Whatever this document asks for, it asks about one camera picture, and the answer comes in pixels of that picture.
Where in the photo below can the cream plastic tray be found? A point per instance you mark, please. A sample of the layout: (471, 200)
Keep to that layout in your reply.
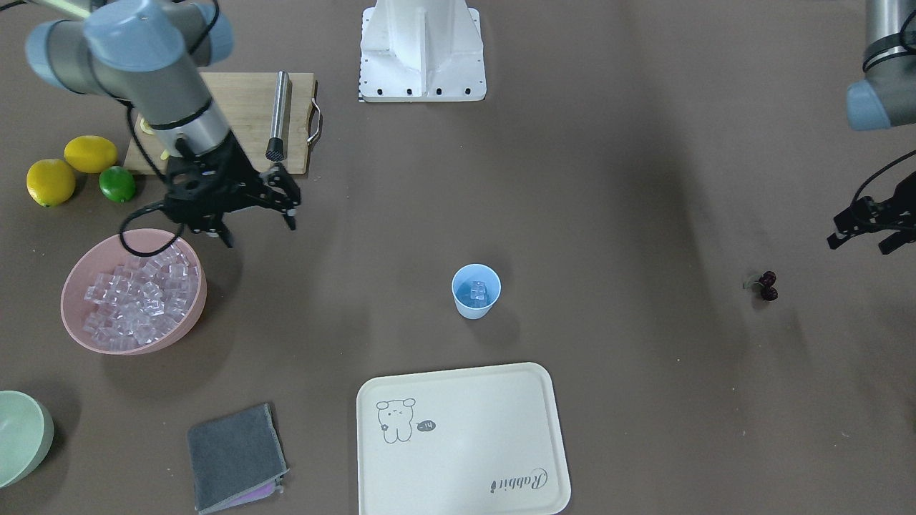
(484, 440)

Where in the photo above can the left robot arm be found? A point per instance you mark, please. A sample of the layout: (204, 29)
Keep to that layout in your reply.
(883, 99)

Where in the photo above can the mint green bowl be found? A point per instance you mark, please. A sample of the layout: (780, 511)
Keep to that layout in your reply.
(27, 432)

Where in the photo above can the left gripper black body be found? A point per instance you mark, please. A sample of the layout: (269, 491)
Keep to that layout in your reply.
(870, 213)

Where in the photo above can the green lime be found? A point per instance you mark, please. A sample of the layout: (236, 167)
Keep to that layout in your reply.
(117, 184)

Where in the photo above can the wooden cutting board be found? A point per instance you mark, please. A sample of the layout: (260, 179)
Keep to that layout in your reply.
(247, 98)

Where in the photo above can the grey folded cloth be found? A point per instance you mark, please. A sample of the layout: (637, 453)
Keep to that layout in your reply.
(235, 459)

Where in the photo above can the dark cherries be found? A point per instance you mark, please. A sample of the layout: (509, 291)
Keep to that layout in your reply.
(764, 285)

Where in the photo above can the yellow lemon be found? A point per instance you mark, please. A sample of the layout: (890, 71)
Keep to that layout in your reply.
(50, 182)
(90, 154)

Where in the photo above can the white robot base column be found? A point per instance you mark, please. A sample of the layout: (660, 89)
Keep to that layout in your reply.
(421, 51)

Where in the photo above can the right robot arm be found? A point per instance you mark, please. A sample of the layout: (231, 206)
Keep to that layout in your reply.
(147, 55)

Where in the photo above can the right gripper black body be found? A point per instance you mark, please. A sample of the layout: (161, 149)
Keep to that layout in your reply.
(237, 170)

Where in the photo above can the light blue plastic cup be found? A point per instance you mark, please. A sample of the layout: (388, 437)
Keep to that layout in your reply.
(460, 286)

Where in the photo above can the clear ice cubes pile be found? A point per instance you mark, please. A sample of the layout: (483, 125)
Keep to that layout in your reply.
(141, 300)

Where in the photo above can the metal muddler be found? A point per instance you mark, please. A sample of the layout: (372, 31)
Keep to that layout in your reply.
(276, 148)

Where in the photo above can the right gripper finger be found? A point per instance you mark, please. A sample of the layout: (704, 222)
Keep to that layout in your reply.
(225, 235)

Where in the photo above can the pink bowl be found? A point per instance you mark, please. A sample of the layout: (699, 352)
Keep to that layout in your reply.
(106, 255)

